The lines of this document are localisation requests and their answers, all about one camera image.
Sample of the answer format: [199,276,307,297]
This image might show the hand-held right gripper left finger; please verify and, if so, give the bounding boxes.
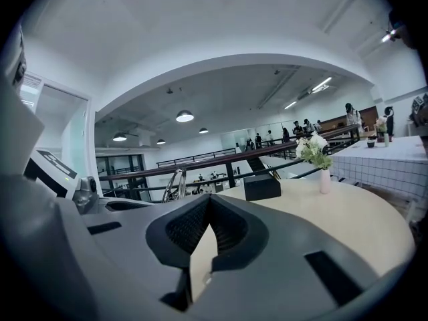
[55,193,213,321]

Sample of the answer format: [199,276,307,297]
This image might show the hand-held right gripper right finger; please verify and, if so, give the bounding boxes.
[193,193,396,321]

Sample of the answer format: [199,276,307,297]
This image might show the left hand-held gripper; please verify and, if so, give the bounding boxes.
[22,148,158,215]

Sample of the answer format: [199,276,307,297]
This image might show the round wooden table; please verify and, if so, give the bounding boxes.
[189,178,416,303]

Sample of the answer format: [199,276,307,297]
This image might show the black box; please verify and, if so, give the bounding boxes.
[243,173,282,202]

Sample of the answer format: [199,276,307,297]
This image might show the black railing with brown handrail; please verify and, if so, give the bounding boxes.
[98,123,361,203]

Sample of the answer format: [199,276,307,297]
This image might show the black metal railing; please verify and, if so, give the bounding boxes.
[156,146,237,169]

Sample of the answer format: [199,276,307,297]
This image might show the white vase with white flowers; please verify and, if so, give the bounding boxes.
[294,132,334,195]

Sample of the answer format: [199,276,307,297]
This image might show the table with checked cloth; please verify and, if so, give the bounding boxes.
[328,135,428,201]

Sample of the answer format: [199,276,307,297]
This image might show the person's white printed shirt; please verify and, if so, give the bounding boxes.
[0,21,46,181]

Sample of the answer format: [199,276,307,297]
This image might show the small green vase with flowers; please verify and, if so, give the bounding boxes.
[374,116,391,148]

